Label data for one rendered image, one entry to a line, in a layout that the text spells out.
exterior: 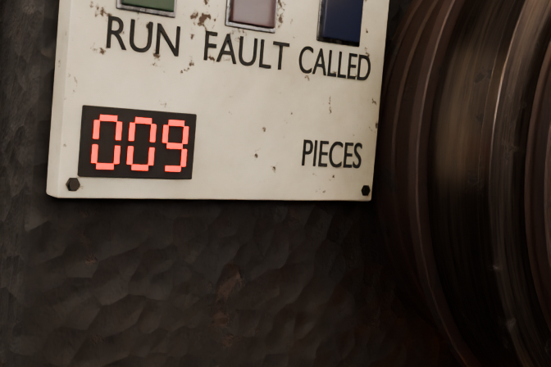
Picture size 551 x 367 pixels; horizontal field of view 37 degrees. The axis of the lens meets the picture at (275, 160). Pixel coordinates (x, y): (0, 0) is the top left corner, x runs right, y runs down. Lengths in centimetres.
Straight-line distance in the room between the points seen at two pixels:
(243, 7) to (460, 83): 16
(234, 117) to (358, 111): 11
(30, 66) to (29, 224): 10
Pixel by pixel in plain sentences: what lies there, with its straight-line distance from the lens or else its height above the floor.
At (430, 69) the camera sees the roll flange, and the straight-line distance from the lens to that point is 59.
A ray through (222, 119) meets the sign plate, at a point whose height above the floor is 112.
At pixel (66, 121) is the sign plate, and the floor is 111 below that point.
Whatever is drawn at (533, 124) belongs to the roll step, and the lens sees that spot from 57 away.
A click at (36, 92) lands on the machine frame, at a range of 53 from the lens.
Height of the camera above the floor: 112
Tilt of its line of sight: 3 degrees down
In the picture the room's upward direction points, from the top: 5 degrees clockwise
